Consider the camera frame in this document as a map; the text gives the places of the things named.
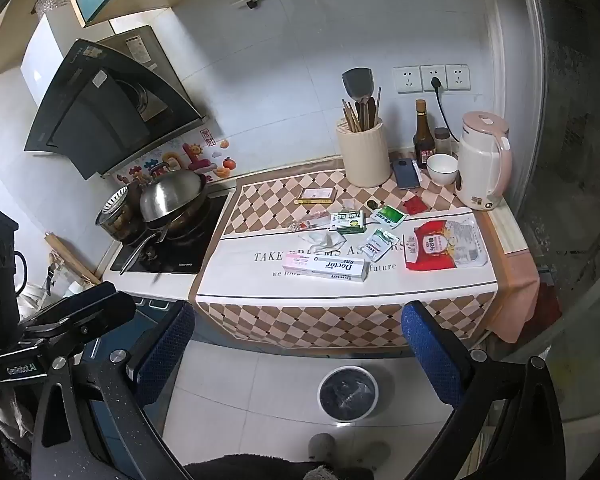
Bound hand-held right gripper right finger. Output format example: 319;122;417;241
401;301;566;480

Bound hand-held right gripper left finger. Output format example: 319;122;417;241
30;301;196;480

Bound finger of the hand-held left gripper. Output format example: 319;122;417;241
24;293;136;349
18;282;117;331

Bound white round trash bin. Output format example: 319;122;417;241
317;366;380;422

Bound pale green torn sachet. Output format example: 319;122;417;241
364;228;400;263

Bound white pink toothpaste box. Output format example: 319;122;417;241
280;252;371;284

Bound green white sachet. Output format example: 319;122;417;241
370;205;407;228

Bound green white medicine box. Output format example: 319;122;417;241
329;210;367;234

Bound white tissue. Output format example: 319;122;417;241
298;230;348;254

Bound wooden rolling pin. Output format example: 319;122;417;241
45;232;103;286

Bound black induction cooktop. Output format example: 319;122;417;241
110;192;231;275

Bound steel pot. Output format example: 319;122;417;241
96;186;147;242

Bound red white plastic bag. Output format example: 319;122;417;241
404;218;489;271

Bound grey slipper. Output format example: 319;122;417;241
352;440;391;467
308;432;334;462

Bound checkered pink brown tablecloth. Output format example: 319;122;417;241
189;157;541;353

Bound steel wok lid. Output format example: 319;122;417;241
139;169;206;224

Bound person's black trouser legs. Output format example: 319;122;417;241
185;454;376;480

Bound grey smartphone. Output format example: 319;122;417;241
392;159;422;191

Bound black range hood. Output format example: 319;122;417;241
24;25;204;181

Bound white bowl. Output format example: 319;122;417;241
426;154;459;185

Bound flat yellow box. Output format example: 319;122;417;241
295;188;335;205

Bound pink white electric kettle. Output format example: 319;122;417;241
454;111;513;211

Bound beige utensil holder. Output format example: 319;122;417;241
336;117;392;187

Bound dark sauce bottle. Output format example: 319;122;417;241
413;99;435;169

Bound sliding glass door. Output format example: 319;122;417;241
490;0;600;461

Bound bundle of wooden chopsticks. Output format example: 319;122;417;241
341;87;383;133

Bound black spatula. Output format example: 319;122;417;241
342;67;378;131

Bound colourful wall stickers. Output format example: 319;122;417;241
112;127;237;186

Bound black power cable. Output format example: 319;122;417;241
429;76;463;148

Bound white wall outlet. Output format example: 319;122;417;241
392;66;422;94
445;63;472;90
420;65;448;92

